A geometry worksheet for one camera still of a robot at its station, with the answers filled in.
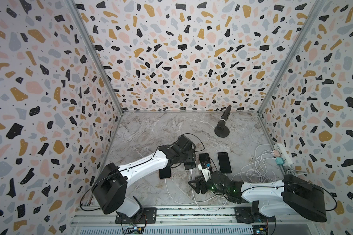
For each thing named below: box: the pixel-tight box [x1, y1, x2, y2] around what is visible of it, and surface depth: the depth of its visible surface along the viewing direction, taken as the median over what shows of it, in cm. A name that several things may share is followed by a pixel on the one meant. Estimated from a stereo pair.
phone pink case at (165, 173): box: [158, 165, 172, 179], surface depth 89 cm
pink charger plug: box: [273, 150, 283, 158], surface depth 99 cm
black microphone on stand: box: [214, 105, 232, 139], surface depth 100 cm
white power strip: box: [273, 143, 294, 167], surface depth 97 cm
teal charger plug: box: [275, 157, 286, 165], surface depth 96 cm
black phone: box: [217, 151, 232, 174], surface depth 95 cm
